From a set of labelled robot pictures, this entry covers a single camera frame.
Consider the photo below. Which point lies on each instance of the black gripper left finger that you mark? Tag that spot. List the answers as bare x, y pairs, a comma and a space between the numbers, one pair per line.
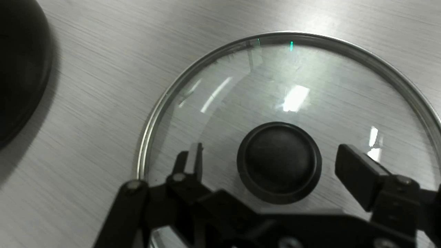
184, 207

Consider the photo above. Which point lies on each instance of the black cooking pot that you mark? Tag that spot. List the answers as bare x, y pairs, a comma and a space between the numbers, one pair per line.
21, 69

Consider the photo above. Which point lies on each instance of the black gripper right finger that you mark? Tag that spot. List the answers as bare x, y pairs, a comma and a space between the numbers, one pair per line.
395, 201

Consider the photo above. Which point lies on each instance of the glass lid with black knob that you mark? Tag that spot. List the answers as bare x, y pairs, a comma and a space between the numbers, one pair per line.
279, 160

